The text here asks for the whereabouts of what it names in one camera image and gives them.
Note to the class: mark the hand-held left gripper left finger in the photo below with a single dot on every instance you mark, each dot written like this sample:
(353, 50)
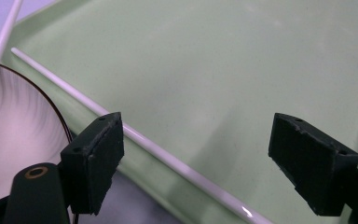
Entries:
(90, 161)

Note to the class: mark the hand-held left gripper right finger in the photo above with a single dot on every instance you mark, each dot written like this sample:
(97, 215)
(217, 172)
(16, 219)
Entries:
(317, 168)

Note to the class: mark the pale green tray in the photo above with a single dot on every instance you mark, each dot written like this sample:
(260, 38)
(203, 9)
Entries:
(214, 77)

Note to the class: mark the white ribbed plate dark rim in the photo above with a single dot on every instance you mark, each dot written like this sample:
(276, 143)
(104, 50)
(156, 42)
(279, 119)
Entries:
(12, 130)

